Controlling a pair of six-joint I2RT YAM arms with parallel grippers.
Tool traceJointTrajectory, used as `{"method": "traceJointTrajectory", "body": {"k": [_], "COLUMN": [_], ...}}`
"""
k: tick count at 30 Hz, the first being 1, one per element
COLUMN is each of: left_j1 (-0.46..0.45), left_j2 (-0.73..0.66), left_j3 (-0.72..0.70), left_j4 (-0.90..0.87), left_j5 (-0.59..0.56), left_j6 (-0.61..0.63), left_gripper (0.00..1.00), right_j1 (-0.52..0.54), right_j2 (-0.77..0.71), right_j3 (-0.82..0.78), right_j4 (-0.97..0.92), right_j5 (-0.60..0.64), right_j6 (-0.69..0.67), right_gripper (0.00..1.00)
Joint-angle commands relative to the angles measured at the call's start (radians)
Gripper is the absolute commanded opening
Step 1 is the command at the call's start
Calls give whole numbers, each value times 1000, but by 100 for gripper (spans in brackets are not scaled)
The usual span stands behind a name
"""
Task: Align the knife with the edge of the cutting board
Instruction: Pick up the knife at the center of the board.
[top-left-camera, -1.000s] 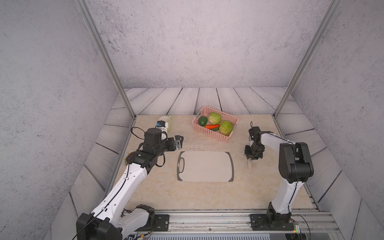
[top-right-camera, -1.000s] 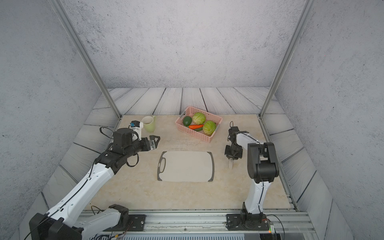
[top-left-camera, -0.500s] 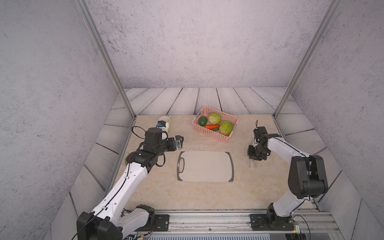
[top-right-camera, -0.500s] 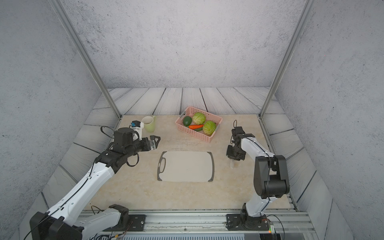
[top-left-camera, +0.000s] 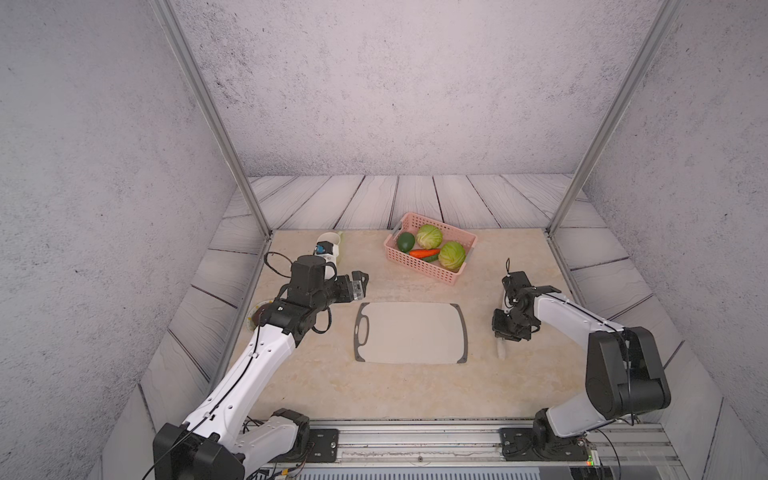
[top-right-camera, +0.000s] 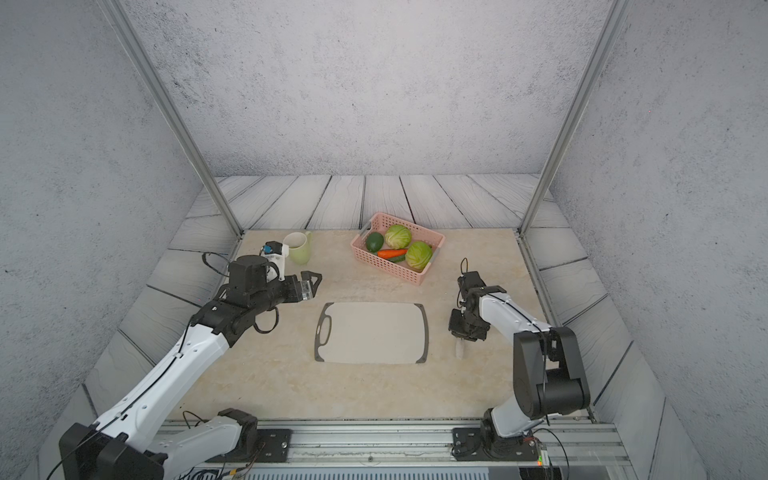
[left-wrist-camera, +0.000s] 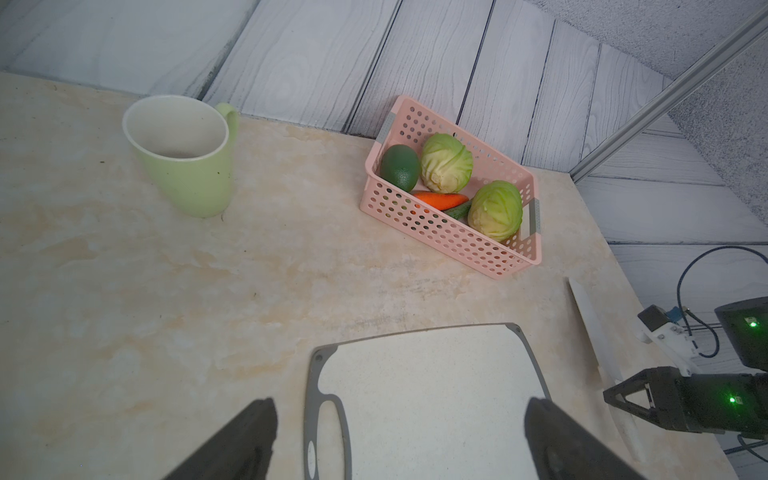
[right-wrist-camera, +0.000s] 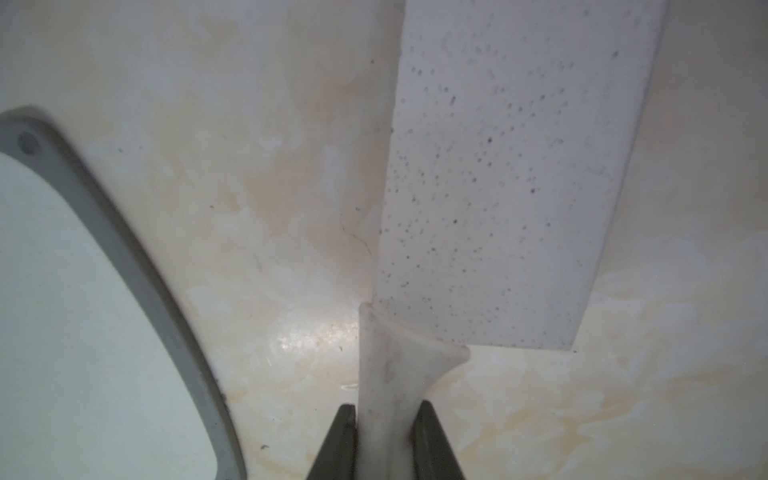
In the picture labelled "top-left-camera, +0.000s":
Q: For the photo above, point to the white grey-rimmed cutting board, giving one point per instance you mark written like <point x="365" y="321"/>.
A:
<point x="414" y="333"/>

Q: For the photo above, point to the white ceramic knife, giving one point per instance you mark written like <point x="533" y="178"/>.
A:
<point x="500" y="342"/>

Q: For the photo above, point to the aluminium mounting rail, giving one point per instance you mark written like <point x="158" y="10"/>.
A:
<point x="471" y="449"/>

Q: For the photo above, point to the pink plastic basket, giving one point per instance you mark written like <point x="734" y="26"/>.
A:
<point x="411" y="222"/>

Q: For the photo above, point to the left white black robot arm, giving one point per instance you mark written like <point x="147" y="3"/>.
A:
<point x="210" y="442"/>

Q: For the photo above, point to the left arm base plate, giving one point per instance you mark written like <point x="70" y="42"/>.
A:
<point x="314" y="446"/>

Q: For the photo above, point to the green cabbage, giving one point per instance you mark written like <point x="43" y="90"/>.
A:
<point x="429" y="237"/>
<point x="452" y="256"/>

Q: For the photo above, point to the green cabbage back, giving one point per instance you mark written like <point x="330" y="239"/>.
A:
<point x="429" y="237"/>

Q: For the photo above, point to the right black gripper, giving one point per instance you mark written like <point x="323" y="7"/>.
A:
<point x="498" y="329"/>

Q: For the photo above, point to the green cabbage front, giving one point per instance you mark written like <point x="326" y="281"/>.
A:
<point x="452" y="256"/>

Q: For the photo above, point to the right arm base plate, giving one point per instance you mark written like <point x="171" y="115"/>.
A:
<point x="536" y="444"/>

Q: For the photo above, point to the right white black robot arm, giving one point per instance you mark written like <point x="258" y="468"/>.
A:
<point x="624" y="374"/>

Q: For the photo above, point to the left aluminium frame post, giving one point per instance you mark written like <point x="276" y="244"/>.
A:
<point x="185" y="57"/>

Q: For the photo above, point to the dark red onion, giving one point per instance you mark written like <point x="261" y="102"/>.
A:
<point x="257" y="313"/>

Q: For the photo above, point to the orange carrot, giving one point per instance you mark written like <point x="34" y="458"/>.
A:
<point x="424" y="253"/>

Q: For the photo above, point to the dark green avocado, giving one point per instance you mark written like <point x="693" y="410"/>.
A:
<point x="405" y="242"/>

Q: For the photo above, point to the right aluminium frame post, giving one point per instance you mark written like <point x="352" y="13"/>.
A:
<point x="638" y="68"/>

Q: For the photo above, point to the light green mug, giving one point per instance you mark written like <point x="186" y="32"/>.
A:
<point x="328" y="243"/>

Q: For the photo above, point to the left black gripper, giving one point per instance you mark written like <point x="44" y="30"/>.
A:
<point x="358" y="291"/>

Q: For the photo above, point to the aluminium frame post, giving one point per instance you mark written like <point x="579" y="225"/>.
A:
<point x="185" y="57"/>
<point x="638" y="68"/>

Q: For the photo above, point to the small plate with rim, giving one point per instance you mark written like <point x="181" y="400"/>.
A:
<point x="251" y="309"/>

